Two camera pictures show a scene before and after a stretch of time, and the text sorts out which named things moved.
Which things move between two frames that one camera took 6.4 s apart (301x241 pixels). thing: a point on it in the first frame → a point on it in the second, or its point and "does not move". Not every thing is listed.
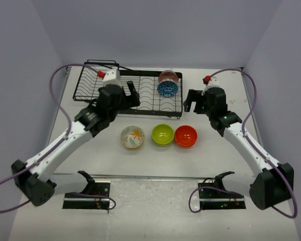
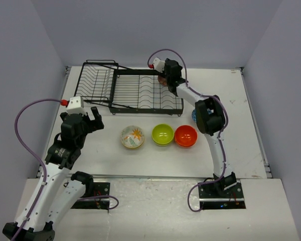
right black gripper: [194, 95] → [180, 68]
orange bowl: [185, 135] does not move
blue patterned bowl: [167, 89] → [194, 113]
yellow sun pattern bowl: [133, 143] does not move
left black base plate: [101, 188] does not move
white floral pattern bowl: [132, 137] does not move
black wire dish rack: [145, 83] does not move
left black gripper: [131, 100] → [93, 124]
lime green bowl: [162, 134] does not move
